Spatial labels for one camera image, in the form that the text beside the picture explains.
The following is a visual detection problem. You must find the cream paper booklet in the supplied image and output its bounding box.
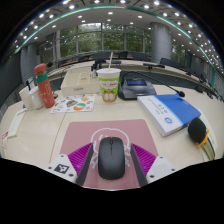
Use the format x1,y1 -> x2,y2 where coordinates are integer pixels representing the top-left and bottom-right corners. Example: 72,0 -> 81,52
7,108 -> 28,139

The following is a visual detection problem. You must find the black conference microphone console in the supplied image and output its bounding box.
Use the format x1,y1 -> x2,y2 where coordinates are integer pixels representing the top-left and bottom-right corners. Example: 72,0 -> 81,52
117,70 -> 186,101

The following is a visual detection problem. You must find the printed green-white paper cup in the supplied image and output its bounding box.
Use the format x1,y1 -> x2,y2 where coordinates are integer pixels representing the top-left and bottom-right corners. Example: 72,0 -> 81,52
96,51 -> 122,103

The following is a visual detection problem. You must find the blue and white book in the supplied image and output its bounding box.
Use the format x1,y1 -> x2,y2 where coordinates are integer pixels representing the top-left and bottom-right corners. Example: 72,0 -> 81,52
136,93 -> 202,138

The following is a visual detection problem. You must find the pink mouse pad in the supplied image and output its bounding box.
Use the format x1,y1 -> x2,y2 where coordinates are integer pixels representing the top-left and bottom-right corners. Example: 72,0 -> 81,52
59,118 -> 159,190

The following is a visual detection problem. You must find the group of dark office chairs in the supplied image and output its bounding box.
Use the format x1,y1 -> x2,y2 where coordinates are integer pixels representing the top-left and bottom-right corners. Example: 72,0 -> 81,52
58,49 -> 214,81

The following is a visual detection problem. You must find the curved conference desk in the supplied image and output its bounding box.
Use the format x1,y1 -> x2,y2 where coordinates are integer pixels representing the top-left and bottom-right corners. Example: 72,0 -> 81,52
46,59 -> 224,101

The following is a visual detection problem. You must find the cream cardboard box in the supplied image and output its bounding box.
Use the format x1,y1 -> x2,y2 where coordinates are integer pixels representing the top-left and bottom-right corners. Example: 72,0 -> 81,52
60,70 -> 101,98

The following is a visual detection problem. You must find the group of ceiling lights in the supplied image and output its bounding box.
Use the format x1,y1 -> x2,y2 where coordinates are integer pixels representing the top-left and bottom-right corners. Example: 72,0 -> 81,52
9,0 -> 224,73

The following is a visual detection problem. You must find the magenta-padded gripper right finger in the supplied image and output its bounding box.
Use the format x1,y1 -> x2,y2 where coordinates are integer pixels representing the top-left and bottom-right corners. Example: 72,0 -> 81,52
129,143 -> 177,188

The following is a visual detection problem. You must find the white paper sheet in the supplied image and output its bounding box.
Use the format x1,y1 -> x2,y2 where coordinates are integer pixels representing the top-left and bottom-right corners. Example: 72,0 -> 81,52
199,114 -> 219,161

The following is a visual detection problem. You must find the black handheld microphone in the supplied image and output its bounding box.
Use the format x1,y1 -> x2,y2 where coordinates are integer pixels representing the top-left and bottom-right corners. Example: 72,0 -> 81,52
187,117 -> 211,149

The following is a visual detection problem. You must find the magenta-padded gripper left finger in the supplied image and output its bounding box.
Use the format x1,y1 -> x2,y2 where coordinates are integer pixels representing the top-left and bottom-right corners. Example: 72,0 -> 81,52
46,142 -> 95,187

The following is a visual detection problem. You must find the red bottle with green band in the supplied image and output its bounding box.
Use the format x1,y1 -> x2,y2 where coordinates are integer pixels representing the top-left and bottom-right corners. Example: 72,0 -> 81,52
33,63 -> 56,109

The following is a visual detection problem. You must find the white lidded ceramic mug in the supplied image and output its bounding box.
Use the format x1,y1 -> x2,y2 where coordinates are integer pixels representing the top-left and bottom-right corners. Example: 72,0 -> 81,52
28,85 -> 45,110

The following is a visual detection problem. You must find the black computer mouse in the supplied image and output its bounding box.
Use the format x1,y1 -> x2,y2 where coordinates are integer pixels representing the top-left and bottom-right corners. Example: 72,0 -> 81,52
97,136 -> 127,181

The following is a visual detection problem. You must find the colourful sticker sheet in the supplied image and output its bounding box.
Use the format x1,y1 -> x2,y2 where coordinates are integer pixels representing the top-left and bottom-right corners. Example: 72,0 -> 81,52
49,93 -> 97,114

